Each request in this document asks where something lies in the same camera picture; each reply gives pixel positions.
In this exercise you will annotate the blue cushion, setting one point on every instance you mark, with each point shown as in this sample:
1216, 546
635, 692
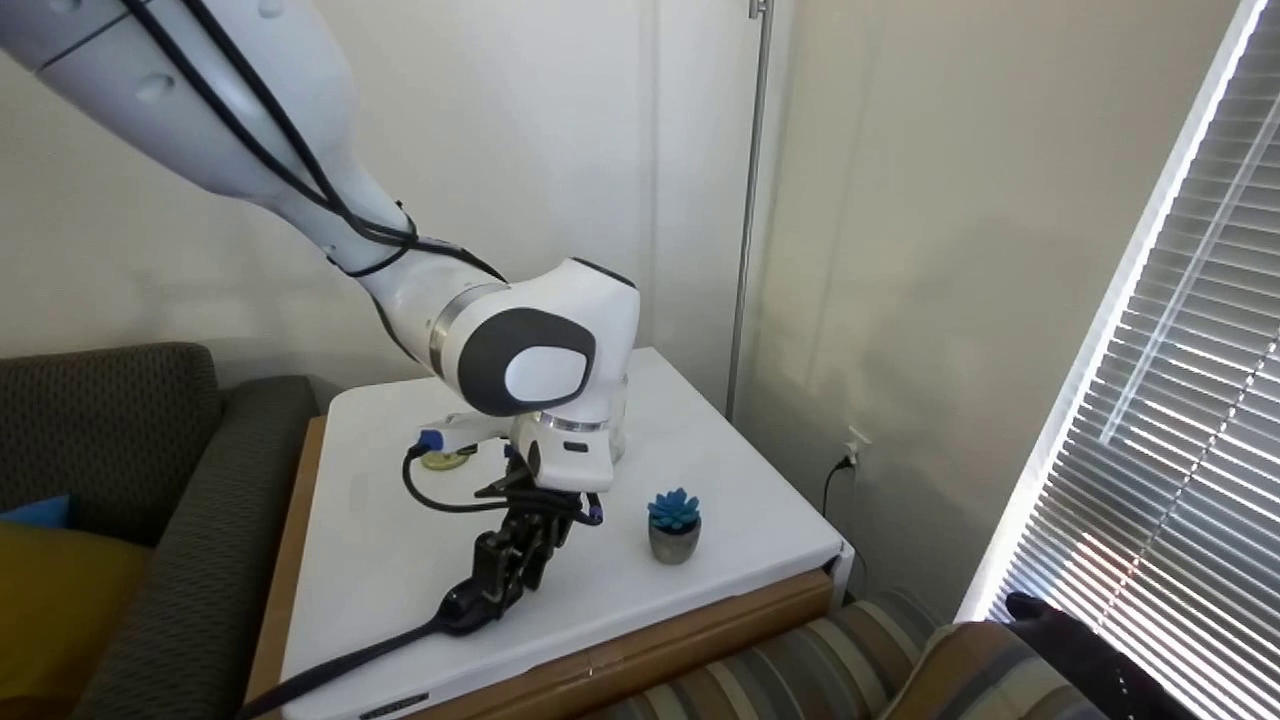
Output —
33, 512

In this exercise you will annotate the wooden table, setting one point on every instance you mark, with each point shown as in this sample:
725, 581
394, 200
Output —
665, 643

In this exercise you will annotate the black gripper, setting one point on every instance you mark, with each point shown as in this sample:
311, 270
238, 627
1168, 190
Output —
543, 502

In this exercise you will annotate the white window blinds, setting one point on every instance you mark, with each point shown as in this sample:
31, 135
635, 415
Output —
1173, 465

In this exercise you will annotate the black plastic spoon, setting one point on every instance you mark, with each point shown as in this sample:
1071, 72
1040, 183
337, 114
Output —
462, 612

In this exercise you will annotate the yellow cushion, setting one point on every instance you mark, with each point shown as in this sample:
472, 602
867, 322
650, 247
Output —
66, 602

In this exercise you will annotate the white plastic table board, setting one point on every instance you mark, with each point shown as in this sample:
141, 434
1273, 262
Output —
402, 560

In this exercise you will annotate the small blue potted succulent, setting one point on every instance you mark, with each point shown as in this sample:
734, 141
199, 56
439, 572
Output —
672, 540

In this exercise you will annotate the small black strip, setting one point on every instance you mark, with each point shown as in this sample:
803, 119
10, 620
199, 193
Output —
394, 705

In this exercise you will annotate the striped sofa cushion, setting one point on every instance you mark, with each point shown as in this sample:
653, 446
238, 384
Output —
987, 682

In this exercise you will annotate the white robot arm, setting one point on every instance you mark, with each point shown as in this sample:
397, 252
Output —
534, 345

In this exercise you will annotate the striped fabric sofa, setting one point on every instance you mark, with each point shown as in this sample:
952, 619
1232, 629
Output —
803, 672

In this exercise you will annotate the dark grey sofa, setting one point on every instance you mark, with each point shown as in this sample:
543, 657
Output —
133, 424

